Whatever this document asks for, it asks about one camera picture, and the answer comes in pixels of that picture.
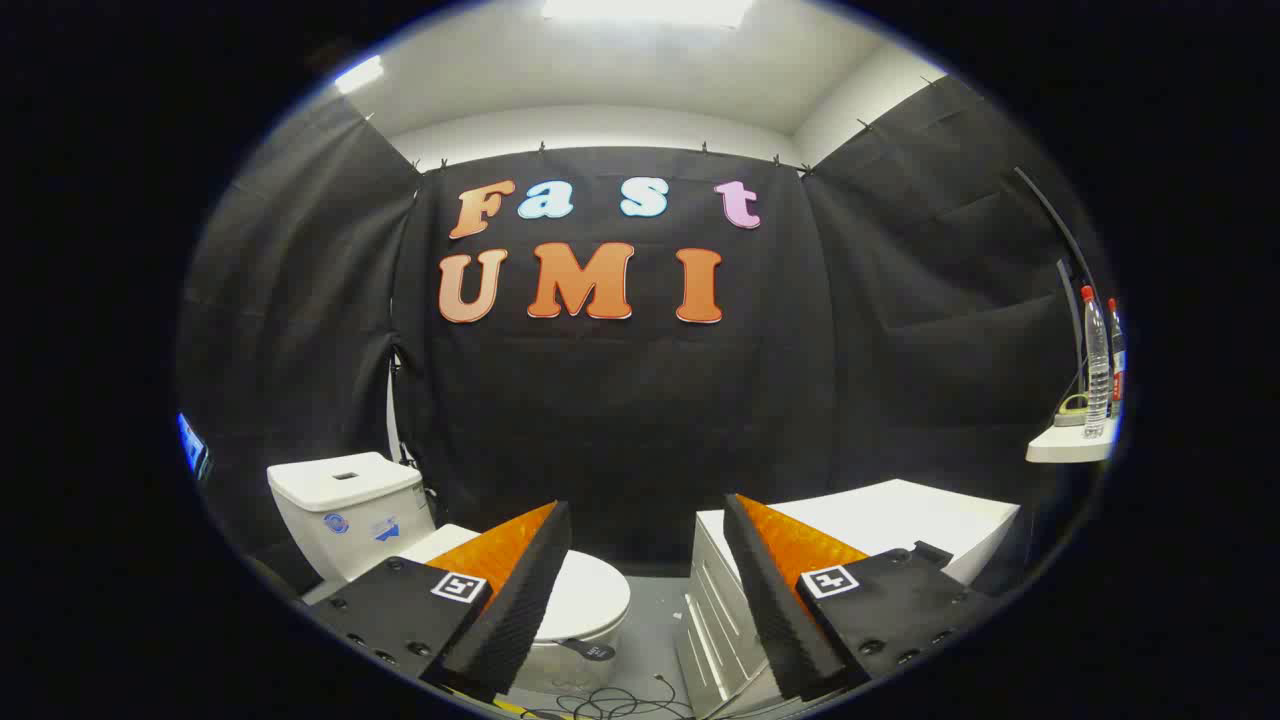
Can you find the white wall shelf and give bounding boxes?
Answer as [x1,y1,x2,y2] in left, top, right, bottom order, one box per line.
[1026,418,1119,464]

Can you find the blue lit screen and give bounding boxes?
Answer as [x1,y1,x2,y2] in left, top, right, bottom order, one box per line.
[178,412,212,480]

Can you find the black floor cables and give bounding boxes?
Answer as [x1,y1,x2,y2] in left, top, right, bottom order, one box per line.
[520,674,697,720]

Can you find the black backdrop cloth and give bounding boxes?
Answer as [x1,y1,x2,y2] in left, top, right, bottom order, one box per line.
[176,75,1101,591]

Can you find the clear water bottle red cap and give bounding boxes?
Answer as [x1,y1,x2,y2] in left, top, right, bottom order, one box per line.
[1081,286,1112,440]
[1107,298,1128,420]

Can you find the white drawer cabinet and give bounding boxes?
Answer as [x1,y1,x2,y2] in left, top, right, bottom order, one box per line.
[675,479,1021,717]

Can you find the curved black pole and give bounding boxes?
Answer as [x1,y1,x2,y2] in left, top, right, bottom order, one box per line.
[1014,167,1103,401]

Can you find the ceiling light panel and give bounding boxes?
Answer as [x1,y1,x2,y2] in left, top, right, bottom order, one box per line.
[334,55,386,97]
[540,0,757,29]

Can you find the white toilet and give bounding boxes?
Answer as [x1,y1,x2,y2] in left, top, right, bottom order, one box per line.
[267,452,627,698]

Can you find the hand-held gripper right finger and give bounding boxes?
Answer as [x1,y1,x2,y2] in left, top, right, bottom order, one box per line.
[722,492,993,702]

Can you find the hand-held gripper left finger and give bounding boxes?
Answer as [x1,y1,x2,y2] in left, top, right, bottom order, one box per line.
[305,500,574,702]

